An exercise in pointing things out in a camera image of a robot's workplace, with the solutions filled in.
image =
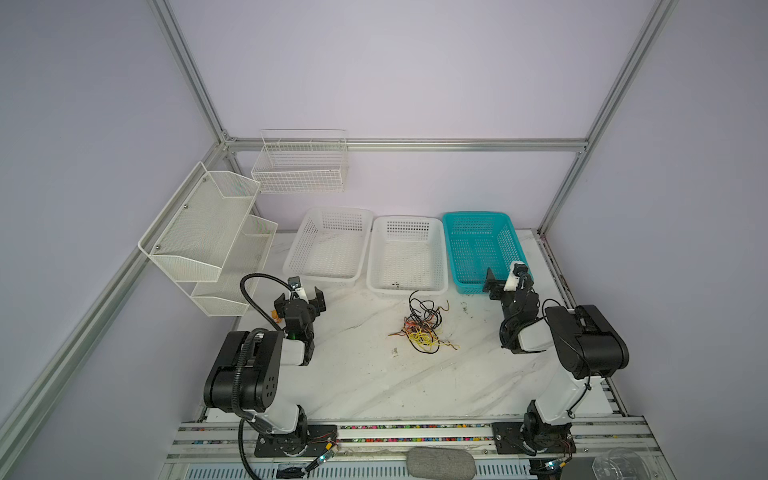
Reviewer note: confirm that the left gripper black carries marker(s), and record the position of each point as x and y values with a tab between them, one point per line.
299	306

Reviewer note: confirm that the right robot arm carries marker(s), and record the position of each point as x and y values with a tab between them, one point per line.
587	346

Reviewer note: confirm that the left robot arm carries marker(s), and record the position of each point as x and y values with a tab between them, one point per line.
244	379

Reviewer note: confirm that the teal plastic basket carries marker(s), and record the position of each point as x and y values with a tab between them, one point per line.
476	241

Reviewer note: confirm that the left white plastic basket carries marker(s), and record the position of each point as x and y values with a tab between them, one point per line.
330	245

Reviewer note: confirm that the white plastic basket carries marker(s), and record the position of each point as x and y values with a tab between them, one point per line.
407	254
330	245

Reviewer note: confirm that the middle white plastic basket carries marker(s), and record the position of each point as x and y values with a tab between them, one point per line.
407	254

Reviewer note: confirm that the white two-tier mesh shelf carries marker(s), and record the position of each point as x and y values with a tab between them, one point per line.
208	236

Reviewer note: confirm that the grey fabric pad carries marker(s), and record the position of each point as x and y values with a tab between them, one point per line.
440	464

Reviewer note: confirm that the clear plastic container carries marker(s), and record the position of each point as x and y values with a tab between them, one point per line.
620	464

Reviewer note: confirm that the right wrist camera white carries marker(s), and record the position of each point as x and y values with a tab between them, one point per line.
512	280

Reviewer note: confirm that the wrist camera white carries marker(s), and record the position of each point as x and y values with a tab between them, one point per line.
512	280
297	289

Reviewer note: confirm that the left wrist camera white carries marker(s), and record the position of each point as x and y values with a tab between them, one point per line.
297	289

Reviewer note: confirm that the white wire wall basket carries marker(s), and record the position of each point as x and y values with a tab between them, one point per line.
298	161

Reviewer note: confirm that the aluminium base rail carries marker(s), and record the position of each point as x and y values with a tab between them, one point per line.
378	449

